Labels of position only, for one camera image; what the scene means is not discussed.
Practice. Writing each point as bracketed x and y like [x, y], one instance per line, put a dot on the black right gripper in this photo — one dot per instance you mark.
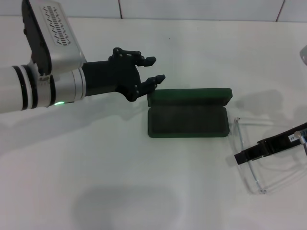
[278, 141]

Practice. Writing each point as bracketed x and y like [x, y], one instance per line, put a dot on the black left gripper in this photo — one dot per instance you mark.
[110, 76]

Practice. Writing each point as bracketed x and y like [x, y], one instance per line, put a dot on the green glasses case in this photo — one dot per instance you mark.
[187, 119]

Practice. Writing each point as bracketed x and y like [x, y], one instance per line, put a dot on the clear white glasses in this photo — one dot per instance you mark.
[254, 177]

